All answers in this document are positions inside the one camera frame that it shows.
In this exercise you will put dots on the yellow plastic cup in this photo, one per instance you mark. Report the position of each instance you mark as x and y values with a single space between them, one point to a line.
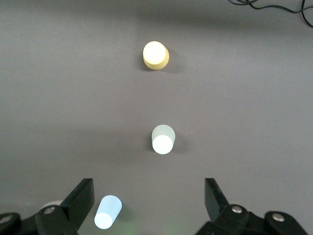
154 52

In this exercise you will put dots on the light blue plastic cup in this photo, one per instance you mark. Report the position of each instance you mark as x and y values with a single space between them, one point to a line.
107 213

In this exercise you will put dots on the mint green plastic cup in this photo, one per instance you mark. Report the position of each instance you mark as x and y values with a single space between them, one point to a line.
162 144

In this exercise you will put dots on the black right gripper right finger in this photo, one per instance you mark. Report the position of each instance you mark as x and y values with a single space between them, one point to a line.
215 200

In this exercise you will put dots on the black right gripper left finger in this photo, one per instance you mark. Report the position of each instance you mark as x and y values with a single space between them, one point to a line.
78 200

